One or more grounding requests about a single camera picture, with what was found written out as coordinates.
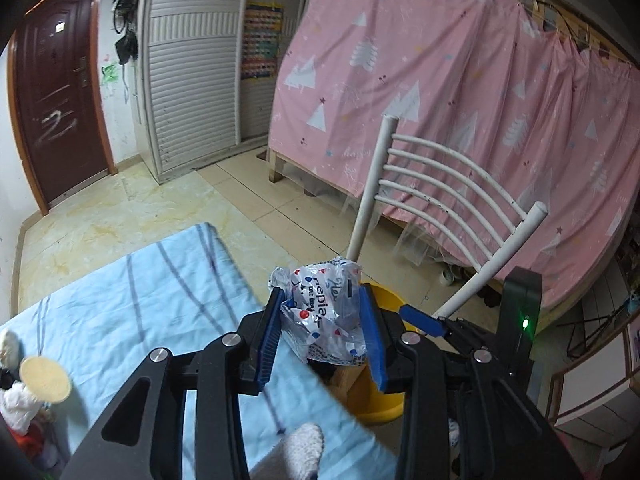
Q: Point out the white louvered wardrobe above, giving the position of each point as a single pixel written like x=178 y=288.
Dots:
x=192 y=70

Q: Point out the white shoe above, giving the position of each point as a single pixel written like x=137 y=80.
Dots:
x=452 y=276

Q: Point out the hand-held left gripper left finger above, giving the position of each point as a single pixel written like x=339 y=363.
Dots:
x=267 y=332

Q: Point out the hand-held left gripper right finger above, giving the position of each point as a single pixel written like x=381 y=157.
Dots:
x=374 y=332

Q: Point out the light blue striped cloth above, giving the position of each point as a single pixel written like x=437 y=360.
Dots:
x=150 y=300

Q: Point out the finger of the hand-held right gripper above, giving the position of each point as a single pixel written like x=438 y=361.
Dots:
x=422 y=321

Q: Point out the round beige disc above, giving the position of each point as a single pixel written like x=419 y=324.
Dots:
x=44 y=377

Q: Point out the dark red door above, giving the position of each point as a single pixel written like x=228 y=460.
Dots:
x=55 y=90

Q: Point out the black hanging bags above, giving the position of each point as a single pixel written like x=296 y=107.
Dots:
x=125 y=40

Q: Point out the printed plastic wrapper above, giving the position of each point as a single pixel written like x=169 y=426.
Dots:
x=322 y=310

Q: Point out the colourful grid wall poster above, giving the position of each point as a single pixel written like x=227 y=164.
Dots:
x=261 y=42

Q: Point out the white slatted chair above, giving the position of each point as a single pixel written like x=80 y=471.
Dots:
x=450 y=175

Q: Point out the pink tree-print bed curtain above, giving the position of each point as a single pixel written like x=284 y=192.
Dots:
x=450 y=85

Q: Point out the person's left hand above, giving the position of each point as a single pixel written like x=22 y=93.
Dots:
x=292 y=452

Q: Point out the dark shoe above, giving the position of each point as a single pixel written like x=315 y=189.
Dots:
x=490 y=296

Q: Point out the yellow plastic bucket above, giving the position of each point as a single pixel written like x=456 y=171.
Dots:
x=372 y=402

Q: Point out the wood-trimmed white cabinet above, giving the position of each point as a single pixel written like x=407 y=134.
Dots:
x=592 y=390

